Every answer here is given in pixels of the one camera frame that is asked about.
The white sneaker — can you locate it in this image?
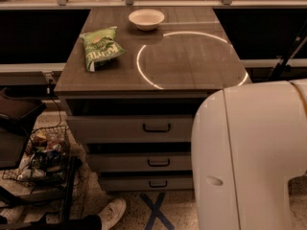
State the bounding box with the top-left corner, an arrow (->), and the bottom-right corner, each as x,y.
99,198 -> 127,230

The white paper bowl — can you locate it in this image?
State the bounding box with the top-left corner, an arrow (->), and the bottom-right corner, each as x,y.
129,9 -> 165,32

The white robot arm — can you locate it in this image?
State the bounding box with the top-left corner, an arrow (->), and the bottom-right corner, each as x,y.
191,80 -> 307,230

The black office chair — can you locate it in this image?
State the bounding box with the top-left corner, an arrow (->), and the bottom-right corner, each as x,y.
269,20 -> 307,81

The top grey drawer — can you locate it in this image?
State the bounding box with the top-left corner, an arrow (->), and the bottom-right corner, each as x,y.
66,115 -> 193,144

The dark brown chair left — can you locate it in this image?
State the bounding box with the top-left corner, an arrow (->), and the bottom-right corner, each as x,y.
0,88 -> 46,170

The grey drawer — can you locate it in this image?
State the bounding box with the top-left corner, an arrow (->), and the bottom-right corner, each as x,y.
66,115 -> 193,144
99,174 -> 194,192
86,152 -> 192,173

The grey drawer cabinet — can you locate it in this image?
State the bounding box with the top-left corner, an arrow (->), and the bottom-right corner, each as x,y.
55,7 -> 249,179

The middle grey drawer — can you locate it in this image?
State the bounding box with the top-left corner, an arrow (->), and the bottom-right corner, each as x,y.
86,152 -> 192,173

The bottom grey drawer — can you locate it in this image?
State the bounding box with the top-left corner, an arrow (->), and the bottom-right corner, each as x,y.
99,174 -> 194,192

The black cable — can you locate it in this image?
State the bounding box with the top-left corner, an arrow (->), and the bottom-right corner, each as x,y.
47,79 -> 63,129

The green kettle chips bag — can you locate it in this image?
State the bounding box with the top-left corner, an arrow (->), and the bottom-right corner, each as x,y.
80,26 -> 126,72

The wire basket with snacks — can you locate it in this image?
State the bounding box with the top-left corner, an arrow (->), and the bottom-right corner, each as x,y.
2,126 -> 70,187

